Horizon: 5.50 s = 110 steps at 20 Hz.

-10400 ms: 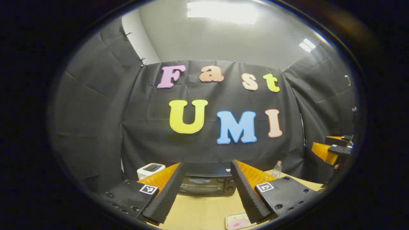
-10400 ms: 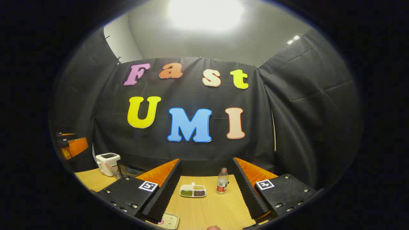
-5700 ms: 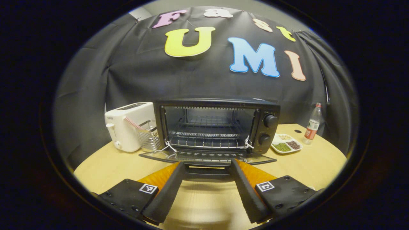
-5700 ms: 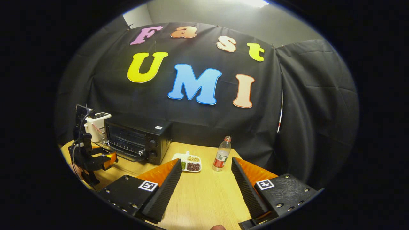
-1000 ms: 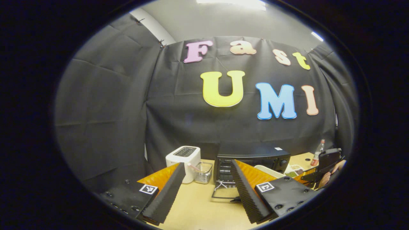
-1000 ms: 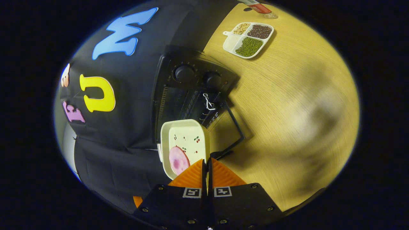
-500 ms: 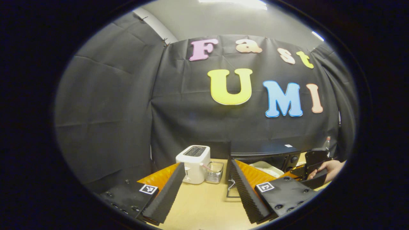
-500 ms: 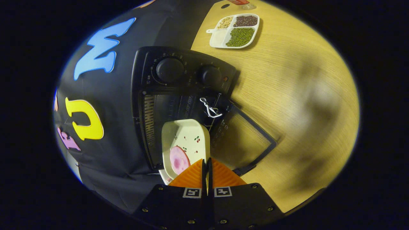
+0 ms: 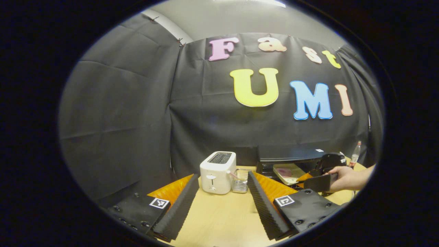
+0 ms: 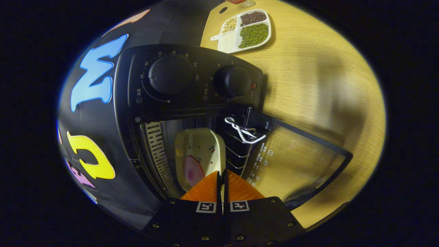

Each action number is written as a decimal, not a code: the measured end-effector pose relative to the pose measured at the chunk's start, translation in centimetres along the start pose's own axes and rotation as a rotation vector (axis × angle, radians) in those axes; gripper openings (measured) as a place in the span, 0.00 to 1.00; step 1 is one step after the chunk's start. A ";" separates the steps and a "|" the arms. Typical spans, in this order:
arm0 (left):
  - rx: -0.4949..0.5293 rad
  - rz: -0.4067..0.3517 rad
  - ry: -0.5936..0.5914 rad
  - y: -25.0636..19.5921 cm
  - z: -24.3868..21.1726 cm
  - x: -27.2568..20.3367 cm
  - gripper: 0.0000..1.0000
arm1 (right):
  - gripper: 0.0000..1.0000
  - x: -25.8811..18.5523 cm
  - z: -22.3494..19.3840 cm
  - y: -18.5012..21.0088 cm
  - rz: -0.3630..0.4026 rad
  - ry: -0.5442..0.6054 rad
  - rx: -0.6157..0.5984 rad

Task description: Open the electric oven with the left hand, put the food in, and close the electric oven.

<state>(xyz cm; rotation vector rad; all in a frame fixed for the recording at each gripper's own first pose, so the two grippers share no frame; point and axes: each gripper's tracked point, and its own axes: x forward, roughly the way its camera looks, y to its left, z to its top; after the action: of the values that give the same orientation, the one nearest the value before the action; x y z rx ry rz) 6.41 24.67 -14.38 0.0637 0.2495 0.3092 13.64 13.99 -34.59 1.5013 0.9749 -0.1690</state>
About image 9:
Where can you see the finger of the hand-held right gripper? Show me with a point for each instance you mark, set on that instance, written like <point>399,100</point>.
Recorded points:
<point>319,182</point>

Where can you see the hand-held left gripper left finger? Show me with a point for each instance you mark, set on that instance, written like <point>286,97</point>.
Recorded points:
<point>178,209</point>

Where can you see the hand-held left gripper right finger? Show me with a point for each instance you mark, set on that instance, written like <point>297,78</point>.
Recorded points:
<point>265,209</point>

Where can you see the beige baking tray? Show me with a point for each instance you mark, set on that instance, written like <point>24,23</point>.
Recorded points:
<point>291,173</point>

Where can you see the round red meat slice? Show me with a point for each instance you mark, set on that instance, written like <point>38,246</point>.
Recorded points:
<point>284,172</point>

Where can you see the black electric oven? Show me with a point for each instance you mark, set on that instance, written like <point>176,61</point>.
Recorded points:
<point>288,154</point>

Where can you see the clear bottle with red label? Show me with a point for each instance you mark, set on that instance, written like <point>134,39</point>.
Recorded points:
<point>354,156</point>

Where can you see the white toaster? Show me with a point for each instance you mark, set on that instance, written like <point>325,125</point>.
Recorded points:
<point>217,175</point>

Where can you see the black backdrop cloth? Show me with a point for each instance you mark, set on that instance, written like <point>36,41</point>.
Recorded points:
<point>137,103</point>

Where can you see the ceiling light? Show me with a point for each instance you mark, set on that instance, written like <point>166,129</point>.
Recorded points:
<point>253,2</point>

